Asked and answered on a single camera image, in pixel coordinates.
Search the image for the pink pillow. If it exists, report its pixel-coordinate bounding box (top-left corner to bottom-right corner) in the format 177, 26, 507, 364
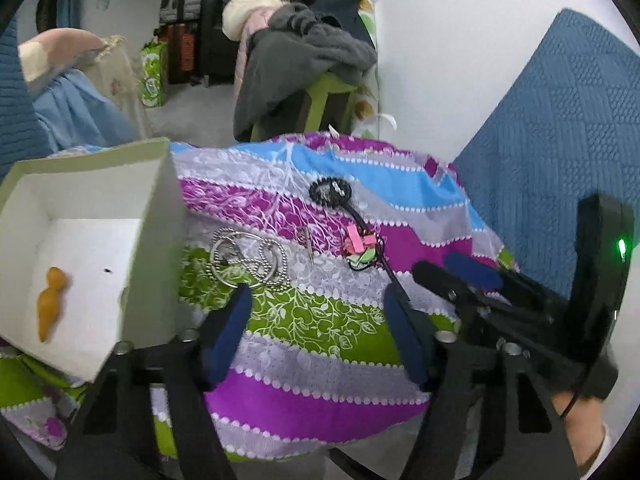
17, 28, 108, 84

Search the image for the orange suitcase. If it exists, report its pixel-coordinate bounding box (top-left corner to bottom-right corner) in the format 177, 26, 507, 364
167, 22, 202, 85

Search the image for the light blue cloth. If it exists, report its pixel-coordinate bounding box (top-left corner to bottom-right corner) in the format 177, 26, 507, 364
32, 67, 143, 153

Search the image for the green plastic stool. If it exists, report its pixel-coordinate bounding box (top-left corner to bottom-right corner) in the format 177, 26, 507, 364
250, 72, 359, 142

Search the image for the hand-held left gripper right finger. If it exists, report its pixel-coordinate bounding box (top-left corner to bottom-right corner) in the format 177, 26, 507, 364
382, 287, 581, 480

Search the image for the white cardboard box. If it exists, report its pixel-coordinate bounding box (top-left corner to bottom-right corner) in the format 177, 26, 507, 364
0, 137, 188, 383

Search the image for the green printed bag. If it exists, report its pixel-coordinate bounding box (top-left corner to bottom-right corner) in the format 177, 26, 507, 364
140, 41, 170, 109

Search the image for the white ribbon strip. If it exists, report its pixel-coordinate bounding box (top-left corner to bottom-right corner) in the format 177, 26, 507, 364
360, 112, 398, 134

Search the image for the small metal hair clip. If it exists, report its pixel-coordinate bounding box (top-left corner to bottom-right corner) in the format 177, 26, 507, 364
298, 226, 317, 266

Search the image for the cream jacket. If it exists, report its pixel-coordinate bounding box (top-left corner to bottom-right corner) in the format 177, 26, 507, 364
221, 0, 286, 41

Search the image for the black spiral hair tie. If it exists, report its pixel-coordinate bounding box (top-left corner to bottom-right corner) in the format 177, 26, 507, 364
308, 176, 354, 209

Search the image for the blue quilted blanket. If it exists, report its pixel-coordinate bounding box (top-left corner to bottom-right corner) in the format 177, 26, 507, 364
452, 7, 640, 301

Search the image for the silver bead chain necklace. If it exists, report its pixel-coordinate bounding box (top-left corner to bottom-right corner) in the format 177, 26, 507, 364
197, 237, 292, 292

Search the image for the silver hoop bracelet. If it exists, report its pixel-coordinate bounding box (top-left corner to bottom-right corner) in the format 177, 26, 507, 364
209, 227, 266, 289

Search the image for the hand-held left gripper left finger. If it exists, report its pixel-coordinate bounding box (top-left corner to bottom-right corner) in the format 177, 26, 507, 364
55, 282, 253, 480

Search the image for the colourful striped floral cloth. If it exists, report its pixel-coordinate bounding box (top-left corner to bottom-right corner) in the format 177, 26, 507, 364
0, 131, 518, 466

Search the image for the pink jacket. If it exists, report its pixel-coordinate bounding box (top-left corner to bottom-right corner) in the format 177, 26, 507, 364
232, 7, 281, 92

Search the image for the black suitcase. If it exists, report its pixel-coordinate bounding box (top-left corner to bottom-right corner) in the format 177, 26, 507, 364
200, 0, 242, 87

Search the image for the dark blue ribbed cushion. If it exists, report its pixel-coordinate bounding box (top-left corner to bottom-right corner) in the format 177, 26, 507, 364
0, 15, 57, 181

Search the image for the person's right forearm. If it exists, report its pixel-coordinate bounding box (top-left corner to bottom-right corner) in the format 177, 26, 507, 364
562, 397, 615, 468

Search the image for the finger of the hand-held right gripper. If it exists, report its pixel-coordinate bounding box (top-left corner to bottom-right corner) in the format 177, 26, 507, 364
411, 260, 501, 322
444, 251, 546, 311

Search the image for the orange pendant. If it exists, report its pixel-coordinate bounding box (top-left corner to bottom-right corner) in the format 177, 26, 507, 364
37, 266, 69, 345

